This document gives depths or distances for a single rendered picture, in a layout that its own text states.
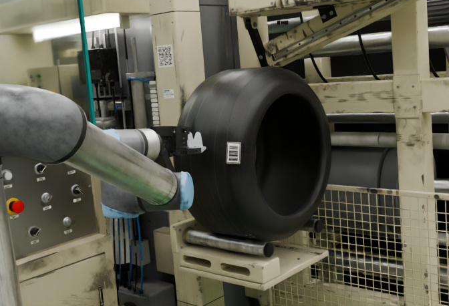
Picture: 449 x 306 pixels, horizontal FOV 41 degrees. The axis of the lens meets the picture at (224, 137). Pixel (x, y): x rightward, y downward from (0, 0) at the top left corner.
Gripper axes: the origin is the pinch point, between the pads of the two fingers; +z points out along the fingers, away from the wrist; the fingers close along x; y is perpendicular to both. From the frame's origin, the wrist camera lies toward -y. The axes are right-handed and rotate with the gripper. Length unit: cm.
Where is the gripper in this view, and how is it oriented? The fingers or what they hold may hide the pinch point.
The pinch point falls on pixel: (202, 150)
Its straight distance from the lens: 175.9
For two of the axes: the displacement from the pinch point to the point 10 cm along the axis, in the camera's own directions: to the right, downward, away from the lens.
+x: -7.5, -0.2, 6.6
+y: 0.0, -10.0, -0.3
